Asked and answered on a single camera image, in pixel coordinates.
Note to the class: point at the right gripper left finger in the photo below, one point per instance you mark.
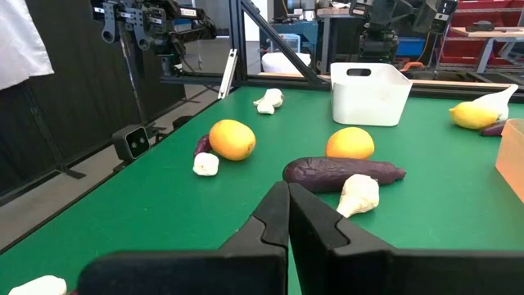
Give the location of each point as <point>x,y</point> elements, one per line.
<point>245,270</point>

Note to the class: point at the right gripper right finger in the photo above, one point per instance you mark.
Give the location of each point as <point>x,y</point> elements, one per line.
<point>348,270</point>

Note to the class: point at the large purple eggplant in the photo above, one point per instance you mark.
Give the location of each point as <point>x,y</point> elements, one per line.
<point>327,172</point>

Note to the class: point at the orange citrus fruit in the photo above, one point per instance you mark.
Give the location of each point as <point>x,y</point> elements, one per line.
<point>232,139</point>
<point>350,143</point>

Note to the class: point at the yellow lemon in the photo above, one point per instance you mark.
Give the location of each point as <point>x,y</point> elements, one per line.
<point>471,116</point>

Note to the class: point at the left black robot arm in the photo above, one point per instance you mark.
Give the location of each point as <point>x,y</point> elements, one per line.
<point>376,41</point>

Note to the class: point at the small purple eggplant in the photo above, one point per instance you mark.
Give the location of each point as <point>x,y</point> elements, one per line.
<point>493,130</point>
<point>201,146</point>

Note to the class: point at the white plastic basket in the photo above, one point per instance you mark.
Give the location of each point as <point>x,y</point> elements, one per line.
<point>368,102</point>

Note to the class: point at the large white garlic bulb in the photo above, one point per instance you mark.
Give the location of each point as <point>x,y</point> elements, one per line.
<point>273,97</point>

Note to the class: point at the silver aluminium bar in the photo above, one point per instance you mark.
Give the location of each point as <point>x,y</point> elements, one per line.
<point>227,73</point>

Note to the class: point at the orange translucent basket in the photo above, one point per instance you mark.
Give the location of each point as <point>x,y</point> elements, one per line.
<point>511,160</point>

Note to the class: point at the white round container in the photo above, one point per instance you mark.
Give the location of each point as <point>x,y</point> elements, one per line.
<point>282,63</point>

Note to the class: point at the clear plastic box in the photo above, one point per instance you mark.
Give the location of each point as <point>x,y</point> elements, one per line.
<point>291,43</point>

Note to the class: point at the blue storage bin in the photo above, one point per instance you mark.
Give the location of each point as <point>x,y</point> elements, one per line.
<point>411,47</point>

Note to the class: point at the black curtain panel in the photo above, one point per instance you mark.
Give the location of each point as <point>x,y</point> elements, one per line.
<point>82,102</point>

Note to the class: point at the blue cabinet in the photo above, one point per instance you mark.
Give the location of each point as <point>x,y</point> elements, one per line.
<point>303,28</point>

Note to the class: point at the red shelving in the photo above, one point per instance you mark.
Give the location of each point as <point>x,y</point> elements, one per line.
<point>462,51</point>

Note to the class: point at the wooden workbench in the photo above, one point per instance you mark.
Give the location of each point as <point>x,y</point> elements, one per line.
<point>491,33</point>

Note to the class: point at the person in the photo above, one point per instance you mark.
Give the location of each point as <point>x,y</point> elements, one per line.
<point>20,41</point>

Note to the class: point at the black table-level camera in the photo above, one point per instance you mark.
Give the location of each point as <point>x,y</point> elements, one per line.
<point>131,143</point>

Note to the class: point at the black aluminium rig frame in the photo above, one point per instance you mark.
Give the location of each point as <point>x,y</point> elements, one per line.
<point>237,41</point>

